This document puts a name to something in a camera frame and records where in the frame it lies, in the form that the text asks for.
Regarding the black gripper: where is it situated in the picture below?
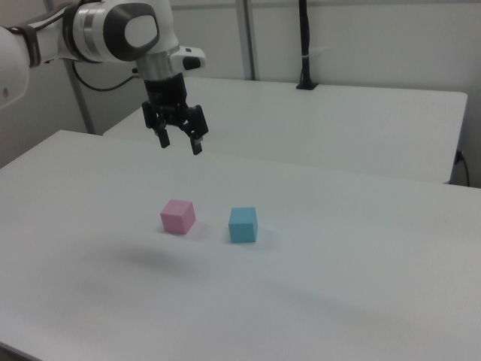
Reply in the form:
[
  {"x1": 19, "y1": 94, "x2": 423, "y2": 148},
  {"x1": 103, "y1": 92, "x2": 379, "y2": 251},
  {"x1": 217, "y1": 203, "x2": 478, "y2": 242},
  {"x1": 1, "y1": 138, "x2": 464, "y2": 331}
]
[{"x1": 141, "y1": 72, "x2": 210, "y2": 156}]

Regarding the pink cube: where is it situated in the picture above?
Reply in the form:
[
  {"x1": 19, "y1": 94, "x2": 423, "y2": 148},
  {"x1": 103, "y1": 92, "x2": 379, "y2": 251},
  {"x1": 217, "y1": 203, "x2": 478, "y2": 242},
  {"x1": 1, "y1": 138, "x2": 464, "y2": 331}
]
[{"x1": 159, "y1": 199, "x2": 197, "y2": 235}]

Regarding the blue cube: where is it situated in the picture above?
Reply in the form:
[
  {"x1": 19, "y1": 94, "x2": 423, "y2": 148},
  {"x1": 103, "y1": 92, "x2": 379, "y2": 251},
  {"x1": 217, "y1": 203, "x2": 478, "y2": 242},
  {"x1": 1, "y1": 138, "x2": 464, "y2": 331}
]
[{"x1": 228, "y1": 206, "x2": 259, "y2": 244}]

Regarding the white side table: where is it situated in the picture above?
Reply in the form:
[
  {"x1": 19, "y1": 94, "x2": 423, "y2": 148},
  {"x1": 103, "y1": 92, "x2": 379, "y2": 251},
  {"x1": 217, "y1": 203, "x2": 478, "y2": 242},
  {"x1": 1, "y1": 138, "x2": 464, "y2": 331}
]
[{"x1": 102, "y1": 77, "x2": 469, "y2": 185}]

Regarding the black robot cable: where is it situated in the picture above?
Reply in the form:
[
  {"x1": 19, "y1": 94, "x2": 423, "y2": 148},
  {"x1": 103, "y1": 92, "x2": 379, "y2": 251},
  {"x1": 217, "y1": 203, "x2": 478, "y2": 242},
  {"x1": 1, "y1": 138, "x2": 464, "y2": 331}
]
[{"x1": 72, "y1": 59, "x2": 146, "y2": 93}]

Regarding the grey aluminium frame post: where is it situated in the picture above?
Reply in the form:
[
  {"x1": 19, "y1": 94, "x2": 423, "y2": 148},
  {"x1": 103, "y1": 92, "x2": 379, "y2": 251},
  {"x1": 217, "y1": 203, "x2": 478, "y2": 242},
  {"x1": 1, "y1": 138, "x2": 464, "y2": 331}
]
[
  {"x1": 67, "y1": 59, "x2": 96, "y2": 135},
  {"x1": 235, "y1": 0, "x2": 261, "y2": 81}
]

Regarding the black camera stand pole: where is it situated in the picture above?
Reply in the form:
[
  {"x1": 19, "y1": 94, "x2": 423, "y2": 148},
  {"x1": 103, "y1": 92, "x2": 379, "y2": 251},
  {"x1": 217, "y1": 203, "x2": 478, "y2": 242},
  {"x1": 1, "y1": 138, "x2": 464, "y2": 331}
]
[{"x1": 295, "y1": 0, "x2": 320, "y2": 91}]

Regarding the black wall cable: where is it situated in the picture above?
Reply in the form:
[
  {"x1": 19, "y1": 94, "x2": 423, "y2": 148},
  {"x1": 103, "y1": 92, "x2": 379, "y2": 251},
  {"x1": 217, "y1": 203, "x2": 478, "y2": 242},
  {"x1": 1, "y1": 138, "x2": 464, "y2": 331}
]
[{"x1": 455, "y1": 149, "x2": 471, "y2": 187}]

